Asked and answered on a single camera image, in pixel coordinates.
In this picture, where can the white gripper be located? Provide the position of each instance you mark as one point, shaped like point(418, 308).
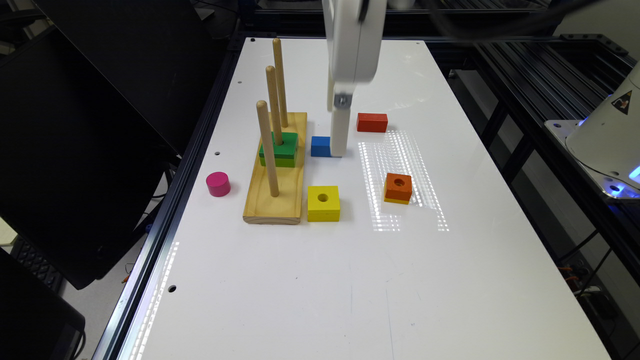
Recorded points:
point(354, 30)

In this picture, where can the yellow block with hole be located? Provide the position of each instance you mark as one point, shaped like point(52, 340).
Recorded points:
point(323, 204)

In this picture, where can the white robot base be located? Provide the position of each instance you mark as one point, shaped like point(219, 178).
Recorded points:
point(605, 144)

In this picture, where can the red rectangular block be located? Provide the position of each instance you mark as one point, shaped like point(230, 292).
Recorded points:
point(372, 122)

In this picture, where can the blue rectangular block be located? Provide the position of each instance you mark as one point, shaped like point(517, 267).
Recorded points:
point(320, 146)

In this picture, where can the dark green square block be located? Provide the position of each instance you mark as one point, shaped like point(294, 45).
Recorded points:
point(287, 149)

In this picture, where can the light green square block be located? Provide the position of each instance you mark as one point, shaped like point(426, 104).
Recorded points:
point(281, 162)

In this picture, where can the orange block with hole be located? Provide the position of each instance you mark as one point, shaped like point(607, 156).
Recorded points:
point(398, 186)

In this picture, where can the thin yellow block under orange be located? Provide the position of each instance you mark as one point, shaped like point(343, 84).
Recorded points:
point(397, 200)

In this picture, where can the pink cylinder block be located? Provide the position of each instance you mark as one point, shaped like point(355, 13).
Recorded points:
point(218, 184)

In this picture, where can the middle wooden peg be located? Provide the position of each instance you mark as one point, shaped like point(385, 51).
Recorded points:
point(274, 105)

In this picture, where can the wooden peg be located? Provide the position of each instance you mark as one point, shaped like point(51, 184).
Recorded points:
point(268, 147)
point(280, 81)
point(274, 105)

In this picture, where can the front wooden peg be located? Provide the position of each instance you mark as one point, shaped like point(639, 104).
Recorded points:
point(268, 147)

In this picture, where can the rear wooden peg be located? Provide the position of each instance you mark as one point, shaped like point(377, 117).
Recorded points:
point(280, 81)

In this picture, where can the wooden peg base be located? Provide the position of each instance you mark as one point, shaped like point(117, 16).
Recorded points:
point(286, 208)

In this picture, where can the black panel left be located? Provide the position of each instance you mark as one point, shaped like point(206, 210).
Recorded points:
point(92, 110)

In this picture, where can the black keyboard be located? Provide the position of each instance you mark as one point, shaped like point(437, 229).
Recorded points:
point(36, 264)

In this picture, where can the black aluminium frame right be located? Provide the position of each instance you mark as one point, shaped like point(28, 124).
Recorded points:
point(508, 90)

